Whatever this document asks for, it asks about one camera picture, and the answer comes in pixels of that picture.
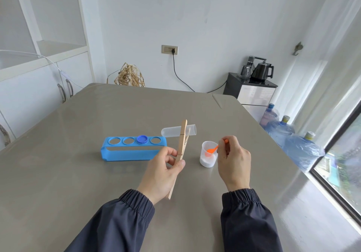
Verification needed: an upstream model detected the orange plastic spoon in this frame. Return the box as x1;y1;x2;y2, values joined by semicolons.
205;139;229;157

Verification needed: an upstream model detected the blue test tube rack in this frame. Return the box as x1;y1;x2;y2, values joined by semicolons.
101;135;168;162

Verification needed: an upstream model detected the plastic-wrapped blue water jug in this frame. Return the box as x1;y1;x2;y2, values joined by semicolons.
283;131;325;173

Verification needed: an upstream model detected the white powder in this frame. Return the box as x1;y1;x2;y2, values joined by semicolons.
200;155;217;168

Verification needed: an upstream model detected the white cabinet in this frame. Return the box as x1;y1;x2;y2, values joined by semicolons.
0;0;95;151

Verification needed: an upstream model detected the person's right forearm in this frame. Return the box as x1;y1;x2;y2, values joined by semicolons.
220;188;284;252

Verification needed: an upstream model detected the pink-tinted water jug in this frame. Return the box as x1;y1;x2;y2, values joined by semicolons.
259;103;280;129

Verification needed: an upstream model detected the small clear plastic cup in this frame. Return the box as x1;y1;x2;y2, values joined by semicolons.
199;141;219;168

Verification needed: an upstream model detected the black electric kettle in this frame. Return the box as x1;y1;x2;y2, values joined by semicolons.
250;61;275;82

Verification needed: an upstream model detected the wooden test tube clamp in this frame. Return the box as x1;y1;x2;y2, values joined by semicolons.
168;119;188;200

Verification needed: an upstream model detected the thin white cable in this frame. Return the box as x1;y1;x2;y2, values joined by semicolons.
0;50;85;89

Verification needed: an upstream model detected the person's right hand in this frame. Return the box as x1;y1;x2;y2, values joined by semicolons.
217;135;252;192

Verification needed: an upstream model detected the person's left hand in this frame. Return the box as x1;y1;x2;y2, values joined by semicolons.
137;146;186;206

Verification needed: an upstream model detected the person's left forearm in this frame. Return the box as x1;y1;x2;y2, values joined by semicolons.
64;189;156;252

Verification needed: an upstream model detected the black window frame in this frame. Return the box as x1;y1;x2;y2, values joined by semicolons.
308;105;361;230

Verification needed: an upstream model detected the black power cable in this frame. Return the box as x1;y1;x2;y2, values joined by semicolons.
171;49;228;94

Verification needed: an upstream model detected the white sheer curtain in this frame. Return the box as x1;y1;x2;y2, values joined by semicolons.
292;0;361;149

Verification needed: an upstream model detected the black water dispenser cabinet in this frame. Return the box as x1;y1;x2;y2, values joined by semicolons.
223;72;278;123

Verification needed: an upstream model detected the woven straw basket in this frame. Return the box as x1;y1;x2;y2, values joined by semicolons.
106;62;146;88

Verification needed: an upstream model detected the glass kettle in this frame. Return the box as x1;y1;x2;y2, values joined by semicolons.
239;64;253;80

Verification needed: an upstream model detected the clear plastic test tube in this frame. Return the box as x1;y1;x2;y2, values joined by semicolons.
161;123;197;138

